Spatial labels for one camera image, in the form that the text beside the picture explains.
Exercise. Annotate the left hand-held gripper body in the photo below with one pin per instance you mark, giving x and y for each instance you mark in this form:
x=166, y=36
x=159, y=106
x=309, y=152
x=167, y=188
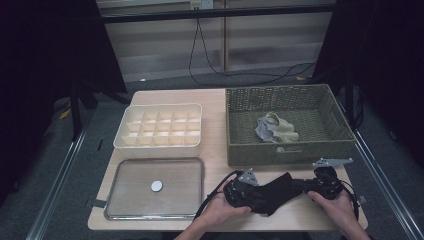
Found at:
x=238, y=193

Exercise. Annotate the black floor tape strip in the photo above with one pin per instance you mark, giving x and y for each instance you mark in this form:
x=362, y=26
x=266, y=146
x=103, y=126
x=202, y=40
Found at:
x=100, y=144

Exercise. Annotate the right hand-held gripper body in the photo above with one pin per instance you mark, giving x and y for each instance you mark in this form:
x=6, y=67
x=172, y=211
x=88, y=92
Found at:
x=328, y=183

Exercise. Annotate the clear box lid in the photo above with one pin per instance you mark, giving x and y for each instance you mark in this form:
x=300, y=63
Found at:
x=156, y=186

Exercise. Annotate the black sock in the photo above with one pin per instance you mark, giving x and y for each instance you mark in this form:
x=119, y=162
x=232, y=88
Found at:
x=273, y=196

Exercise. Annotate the grey sock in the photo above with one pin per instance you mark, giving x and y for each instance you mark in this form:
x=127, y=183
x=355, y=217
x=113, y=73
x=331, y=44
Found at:
x=265, y=128

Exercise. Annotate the yellow floor scrap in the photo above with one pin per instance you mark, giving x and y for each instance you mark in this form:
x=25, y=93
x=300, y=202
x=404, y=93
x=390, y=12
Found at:
x=301, y=78
x=65, y=114

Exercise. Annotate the black stand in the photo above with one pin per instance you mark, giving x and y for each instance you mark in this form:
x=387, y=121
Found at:
x=76, y=113

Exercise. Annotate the white wall outlet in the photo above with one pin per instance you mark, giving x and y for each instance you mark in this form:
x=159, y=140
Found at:
x=201, y=4

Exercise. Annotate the black horizontal bar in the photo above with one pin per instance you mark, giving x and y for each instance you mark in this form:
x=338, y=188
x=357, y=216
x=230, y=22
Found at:
x=216, y=13

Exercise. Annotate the green woven basket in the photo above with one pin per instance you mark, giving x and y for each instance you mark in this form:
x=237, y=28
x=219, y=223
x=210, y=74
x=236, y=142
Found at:
x=320, y=126

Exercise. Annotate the grey tape piece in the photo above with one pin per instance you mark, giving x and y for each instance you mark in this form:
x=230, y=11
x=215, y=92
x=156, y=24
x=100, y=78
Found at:
x=98, y=203
x=363, y=199

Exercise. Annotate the cream divided storage box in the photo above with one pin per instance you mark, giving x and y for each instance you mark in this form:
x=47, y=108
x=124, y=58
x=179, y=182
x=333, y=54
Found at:
x=160, y=150

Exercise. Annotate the metal floor rail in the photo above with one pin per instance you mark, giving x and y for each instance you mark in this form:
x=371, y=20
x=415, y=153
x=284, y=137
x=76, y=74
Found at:
x=56, y=190
x=383, y=186

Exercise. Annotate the black curtain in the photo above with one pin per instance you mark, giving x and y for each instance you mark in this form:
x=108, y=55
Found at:
x=40, y=66
x=386, y=50

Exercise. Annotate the person's left hand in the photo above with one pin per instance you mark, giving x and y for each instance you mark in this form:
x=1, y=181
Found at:
x=220, y=211

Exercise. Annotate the cream sock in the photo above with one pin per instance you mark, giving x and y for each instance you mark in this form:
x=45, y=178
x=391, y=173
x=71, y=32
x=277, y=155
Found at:
x=286, y=131

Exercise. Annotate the person's right hand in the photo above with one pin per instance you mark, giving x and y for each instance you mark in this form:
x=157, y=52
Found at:
x=340, y=211

